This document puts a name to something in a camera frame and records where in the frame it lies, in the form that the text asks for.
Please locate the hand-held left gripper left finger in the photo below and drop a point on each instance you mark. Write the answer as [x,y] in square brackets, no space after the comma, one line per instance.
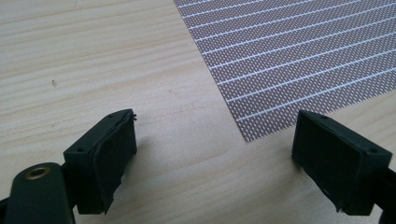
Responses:
[102,161]

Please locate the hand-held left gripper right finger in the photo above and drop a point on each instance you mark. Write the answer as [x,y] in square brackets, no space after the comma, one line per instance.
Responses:
[336,161]

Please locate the brown woven striped placemat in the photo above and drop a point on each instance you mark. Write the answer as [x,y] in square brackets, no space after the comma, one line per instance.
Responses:
[289,59]

